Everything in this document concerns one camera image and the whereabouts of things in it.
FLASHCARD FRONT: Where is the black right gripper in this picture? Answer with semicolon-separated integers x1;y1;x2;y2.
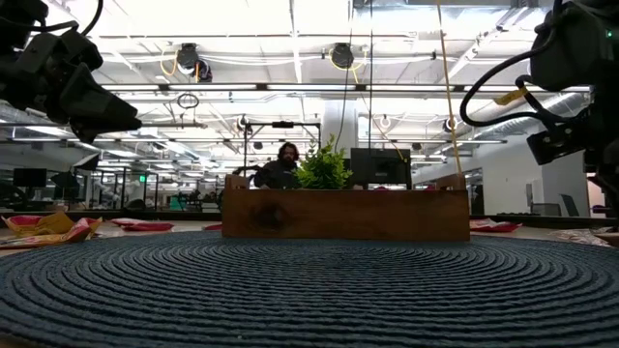
525;103;619;231

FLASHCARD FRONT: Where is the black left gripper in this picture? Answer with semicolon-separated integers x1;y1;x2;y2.
0;29;144;145

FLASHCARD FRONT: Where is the gold vanilla tea packet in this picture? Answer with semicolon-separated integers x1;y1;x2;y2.
548;226;615;246

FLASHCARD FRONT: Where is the wooden tea organizer box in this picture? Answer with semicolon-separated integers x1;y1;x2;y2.
221;173;471;243

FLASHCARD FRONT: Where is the orange tea packet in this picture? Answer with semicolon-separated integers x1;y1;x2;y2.
0;217;103;250
2;212;76;238

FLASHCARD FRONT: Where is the black studio softbox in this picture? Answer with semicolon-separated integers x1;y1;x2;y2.
72;153;101;171

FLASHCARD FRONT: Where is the grey office chair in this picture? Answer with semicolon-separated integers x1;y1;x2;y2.
560;193;580;218

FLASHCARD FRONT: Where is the black monitor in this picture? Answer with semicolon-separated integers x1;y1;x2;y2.
350;147;413;190
13;167;48;189

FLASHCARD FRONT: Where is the person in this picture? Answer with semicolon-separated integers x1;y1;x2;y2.
253;141;304;190

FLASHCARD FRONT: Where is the ceiling light strip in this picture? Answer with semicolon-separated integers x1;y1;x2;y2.
99;81;591;94

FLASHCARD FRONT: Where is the green plant in white pot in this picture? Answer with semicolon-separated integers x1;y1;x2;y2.
294;133;354;190

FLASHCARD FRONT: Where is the round blue woven placemat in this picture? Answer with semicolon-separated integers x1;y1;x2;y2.
0;230;619;348

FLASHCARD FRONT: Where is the silver ventilation duct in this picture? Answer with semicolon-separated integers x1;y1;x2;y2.
476;91;591;141

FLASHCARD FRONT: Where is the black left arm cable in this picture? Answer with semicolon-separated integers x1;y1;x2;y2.
0;0;105;38

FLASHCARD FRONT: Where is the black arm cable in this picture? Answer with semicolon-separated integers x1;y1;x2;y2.
458;45;586;130
0;0;105;38

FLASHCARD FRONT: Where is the black ceiling cable reel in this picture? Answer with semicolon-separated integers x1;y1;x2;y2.
331;42;356;70
175;42;214;83

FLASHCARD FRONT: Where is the black metal table frame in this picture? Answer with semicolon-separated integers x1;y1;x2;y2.
0;208;619;229

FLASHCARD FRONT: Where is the yellow cable tag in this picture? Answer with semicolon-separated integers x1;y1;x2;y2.
493;86;529;106

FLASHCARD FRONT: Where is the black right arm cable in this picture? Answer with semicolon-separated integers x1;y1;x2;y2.
458;45;586;130

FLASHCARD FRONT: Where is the black camera rig frame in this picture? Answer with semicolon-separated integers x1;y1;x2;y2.
243;120;323;168

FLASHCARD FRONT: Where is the yellow hanging cable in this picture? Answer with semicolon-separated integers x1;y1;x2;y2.
436;0;463;176

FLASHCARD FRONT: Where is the black hanging cable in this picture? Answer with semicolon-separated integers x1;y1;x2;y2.
368;0;374;149

